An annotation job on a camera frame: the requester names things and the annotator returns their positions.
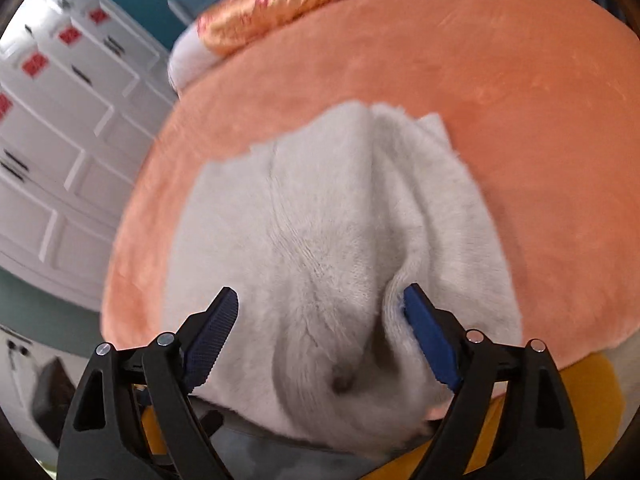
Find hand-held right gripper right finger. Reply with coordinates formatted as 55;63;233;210
402;282;586;480

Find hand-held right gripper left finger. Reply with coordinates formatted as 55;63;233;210
57;286;241;480

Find cream sweater with black hearts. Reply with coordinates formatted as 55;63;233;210
162;100;523;461

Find person's grey trousers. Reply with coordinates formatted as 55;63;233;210
207;422;383;480

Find person's yellow top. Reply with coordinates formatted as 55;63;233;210
140;352;626;480

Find orange plush blanket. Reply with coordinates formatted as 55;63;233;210
100;0;640;377

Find white panelled wardrobe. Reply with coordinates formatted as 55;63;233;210
0;0;177;311

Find blue padded headboard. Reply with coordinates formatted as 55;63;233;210
167;0;241;27

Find orange floral satin quilt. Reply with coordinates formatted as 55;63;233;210
196;0;377;57

